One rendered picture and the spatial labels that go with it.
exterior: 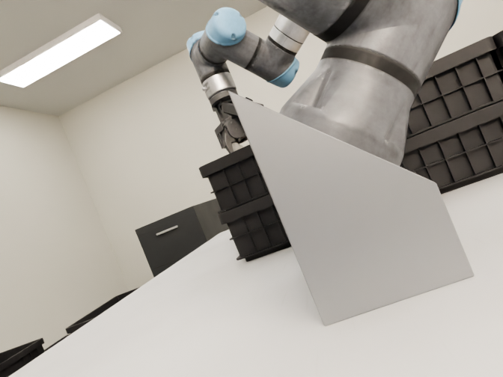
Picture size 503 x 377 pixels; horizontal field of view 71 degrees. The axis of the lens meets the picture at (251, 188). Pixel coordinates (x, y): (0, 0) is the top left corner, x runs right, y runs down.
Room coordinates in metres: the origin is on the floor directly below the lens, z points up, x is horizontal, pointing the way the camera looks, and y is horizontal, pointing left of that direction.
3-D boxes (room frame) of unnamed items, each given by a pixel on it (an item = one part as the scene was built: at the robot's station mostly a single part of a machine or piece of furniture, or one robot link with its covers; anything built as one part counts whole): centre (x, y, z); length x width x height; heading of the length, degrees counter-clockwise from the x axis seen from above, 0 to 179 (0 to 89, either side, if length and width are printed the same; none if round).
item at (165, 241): (2.59, 0.55, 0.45); 0.62 x 0.45 x 0.90; 168
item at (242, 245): (0.91, -0.10, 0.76); 0.40 x 0.30 x 0.12; 164
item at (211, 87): (0.85, -0.02, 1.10); 0.08 x 0.08 x 0.05
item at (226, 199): (0.91, -0.10, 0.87); 0.40 x 0.30 x 0.11; 164
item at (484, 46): (0.82, -0.39, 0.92); 0.40 x 0.30 x 0.02; 164
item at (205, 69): (0.85, -0.02, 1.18); 0.09 x 0.08 x 0.11; 26
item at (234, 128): (0.86, -0.02, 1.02); 0.09 x 0.08 x 0.12; 24
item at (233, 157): (0.91, -0.10, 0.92); 0.40 x 0.30 x 0.02; 164
